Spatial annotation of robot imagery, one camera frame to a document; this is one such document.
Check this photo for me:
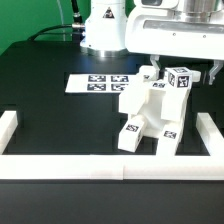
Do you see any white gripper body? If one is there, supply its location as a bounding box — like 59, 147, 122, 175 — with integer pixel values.
125, 0, 224, 60

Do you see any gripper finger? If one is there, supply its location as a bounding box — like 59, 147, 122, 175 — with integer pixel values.
209, 60, 223, 85
150, 54, 161, 80

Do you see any white marker cube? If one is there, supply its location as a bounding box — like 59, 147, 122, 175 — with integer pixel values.
166, 67, 192, 89

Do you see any white chair back frame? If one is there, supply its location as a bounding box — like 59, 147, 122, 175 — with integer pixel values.
119, 65, 201, 122

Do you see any white chair seat piece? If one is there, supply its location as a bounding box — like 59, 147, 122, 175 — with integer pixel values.
132, 112, 183, 138

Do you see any robot base column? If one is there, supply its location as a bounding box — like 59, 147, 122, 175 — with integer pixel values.
80, 0, 127, 57

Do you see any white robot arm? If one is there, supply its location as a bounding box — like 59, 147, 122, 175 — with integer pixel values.
125, 0, 224, 84

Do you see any white marker sheet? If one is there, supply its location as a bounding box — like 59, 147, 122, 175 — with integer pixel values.
65, 74, 135, 93

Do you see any black cable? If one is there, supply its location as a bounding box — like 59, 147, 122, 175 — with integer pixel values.
27, 0, 88, 42

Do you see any white right side wall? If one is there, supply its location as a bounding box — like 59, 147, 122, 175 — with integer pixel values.
196, 113, 224, 157

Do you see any white wall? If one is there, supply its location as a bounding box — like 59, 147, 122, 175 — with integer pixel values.
196, 113, 224, 157
0, 111, 18, 155

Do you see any white obstacle wall bar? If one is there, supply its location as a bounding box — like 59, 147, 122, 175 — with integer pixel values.
0, 155, 224, 180

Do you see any white left side wall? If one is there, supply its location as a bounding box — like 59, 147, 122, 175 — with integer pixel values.
0, 111, 18, 155

